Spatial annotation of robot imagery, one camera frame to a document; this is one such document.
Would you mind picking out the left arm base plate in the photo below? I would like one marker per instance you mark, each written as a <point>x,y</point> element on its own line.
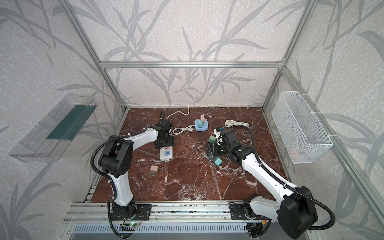
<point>141,212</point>

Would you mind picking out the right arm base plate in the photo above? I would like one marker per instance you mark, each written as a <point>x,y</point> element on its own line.
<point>241,211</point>

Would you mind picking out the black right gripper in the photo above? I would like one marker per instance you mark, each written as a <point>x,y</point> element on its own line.
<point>215,148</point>

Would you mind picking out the white multicolour power strip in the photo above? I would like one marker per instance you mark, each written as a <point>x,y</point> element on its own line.
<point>166,153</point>

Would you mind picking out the light blue square socket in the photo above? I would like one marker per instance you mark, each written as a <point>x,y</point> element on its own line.
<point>204,128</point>

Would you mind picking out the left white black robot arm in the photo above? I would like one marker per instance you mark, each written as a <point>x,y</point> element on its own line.
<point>113,159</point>

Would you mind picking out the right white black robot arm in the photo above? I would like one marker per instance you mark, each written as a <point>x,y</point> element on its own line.
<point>292,207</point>

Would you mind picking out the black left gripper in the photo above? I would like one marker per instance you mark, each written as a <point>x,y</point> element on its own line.
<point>164,142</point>

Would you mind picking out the light green cube charger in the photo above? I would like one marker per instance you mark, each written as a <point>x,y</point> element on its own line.
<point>212,139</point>

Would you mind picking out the white wire mesh basket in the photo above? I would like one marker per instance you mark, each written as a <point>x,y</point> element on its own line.
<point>303,135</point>

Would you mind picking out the clear plastic wall tray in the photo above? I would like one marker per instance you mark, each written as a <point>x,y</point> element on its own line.
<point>50,138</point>

